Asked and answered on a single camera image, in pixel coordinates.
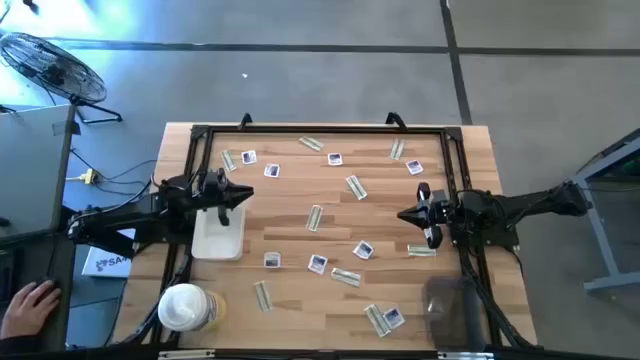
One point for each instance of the black frame clamp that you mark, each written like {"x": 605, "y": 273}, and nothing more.
{"x": 245, "y": 121}
{"x": 395, "y": 120}

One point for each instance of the white-lidded yellow wipes canister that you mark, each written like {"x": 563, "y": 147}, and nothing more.
{"x": 185, "y": 306}

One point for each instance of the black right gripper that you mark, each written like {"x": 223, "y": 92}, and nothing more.
{"x": 439, "y": 207}

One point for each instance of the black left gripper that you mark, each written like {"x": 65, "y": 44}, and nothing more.
{"x": 212, "y": 190}

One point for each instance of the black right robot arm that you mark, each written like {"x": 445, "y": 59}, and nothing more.
{"x": 525, "y": 202}

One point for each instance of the grey tape piece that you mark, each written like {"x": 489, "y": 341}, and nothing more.
{"x": 66, "y": 128}

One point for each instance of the white plastic bin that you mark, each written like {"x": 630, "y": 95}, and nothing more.
{"x": 215, "y": 245}

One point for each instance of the white printed cardboard box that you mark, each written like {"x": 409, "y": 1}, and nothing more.
{"x": 107, "y": 262}

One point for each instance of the silver metal bracket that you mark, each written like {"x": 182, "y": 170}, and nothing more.
{"x": 466, "y": 355}
{"x": 186, "y": 354}

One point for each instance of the yellow power plug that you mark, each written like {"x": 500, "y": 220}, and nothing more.
{"x": 90, "y": 176}

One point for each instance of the dark translucent plastic bin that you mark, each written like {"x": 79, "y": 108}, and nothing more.
{"x": 450, "y": 335}

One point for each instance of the person's hand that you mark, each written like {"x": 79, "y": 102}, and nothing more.
{"x": 25, "y": 312}

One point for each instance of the white blue wipe packet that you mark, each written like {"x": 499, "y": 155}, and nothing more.
{"x": 272, "y": 170}
{"x": 272, "y": 259}
{"x": 414, "y": 167}
{"x": 394, "y": 318}
{"x": 335, "y": 159}
{"x": 317, "y": 264}
{"x": 428, "y": 233}
{"x": 249, "y": 157}
{"x": 363, "y": 249}

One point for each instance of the dark grey desk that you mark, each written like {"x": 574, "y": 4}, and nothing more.
{"x": 67, "y": 270}

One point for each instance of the black floor fan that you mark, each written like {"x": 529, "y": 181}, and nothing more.
{"x": 52, "y": 70}

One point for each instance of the black rig beam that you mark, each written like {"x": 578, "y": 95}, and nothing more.
{"x": 300, "y": 356}

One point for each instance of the person's forearm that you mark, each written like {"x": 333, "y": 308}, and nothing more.
{"x": 15, "y": 346}

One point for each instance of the black keyboard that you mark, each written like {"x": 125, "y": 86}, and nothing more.
{"x": 6, "y": 272}

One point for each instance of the black support strut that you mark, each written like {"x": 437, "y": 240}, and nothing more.
{"x": 110, "y": 248}

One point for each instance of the grey metal table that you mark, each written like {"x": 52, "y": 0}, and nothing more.
{"x": 607, "y": 285}

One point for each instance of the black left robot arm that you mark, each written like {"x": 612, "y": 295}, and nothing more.
{"x": 130, "y": 217}

